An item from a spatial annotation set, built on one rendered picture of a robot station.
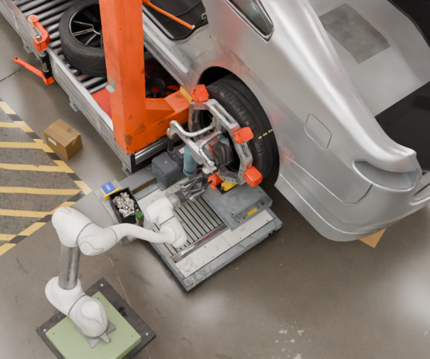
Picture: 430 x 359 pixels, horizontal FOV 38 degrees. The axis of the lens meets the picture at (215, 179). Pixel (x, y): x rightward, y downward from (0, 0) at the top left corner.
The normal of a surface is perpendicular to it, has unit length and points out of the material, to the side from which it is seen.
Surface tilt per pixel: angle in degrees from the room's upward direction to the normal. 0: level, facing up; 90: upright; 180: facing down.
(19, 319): 0
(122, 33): 90
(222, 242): 0
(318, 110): 80
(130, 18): 90
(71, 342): 1
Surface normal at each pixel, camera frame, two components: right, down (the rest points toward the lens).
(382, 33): 0.12, -0.48
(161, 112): 0.61, 0.69
